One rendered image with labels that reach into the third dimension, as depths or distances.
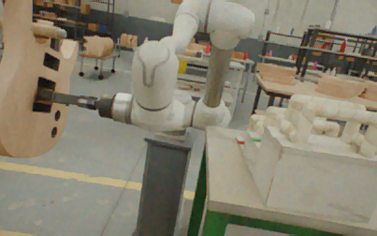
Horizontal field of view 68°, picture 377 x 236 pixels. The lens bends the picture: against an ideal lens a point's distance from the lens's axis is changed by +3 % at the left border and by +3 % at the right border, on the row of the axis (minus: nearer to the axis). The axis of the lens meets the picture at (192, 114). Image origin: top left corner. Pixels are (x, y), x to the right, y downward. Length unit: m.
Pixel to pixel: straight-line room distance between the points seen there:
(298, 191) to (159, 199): 1.13
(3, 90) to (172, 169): 1.06
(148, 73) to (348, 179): 0.55
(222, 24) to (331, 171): 0.70
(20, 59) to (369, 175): 0.90
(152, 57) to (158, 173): 1.11
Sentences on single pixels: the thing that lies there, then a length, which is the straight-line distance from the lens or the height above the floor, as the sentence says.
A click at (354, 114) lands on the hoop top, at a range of 0.74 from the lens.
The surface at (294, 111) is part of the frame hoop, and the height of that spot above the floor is 1.17.
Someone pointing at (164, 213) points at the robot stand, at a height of 0.23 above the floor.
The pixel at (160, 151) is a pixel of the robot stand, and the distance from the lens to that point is 1.59.
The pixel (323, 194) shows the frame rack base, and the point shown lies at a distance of 0.78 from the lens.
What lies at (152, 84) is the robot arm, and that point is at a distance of 0.66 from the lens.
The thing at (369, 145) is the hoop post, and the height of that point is 1.13.
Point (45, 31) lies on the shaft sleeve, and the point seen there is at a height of 1.25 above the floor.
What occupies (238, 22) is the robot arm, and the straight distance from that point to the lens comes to 1.16.
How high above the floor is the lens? 1.33
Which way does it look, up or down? 17 degrees down
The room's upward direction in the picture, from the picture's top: 10 degrees clockwise
